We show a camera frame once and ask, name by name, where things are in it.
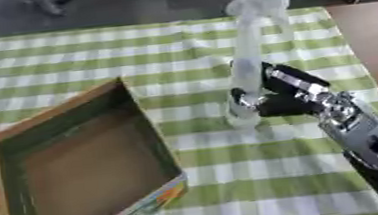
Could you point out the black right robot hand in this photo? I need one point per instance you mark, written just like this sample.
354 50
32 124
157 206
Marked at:
289 97

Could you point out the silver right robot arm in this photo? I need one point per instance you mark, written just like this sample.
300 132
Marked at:
373 147

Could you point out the tan cardboard box green inside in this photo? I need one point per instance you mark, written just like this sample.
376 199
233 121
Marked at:
81 164

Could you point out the clear plastic bottle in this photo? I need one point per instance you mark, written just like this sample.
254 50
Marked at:
251 56

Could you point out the grey tripod leg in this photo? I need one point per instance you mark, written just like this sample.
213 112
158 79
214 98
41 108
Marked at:
46 2

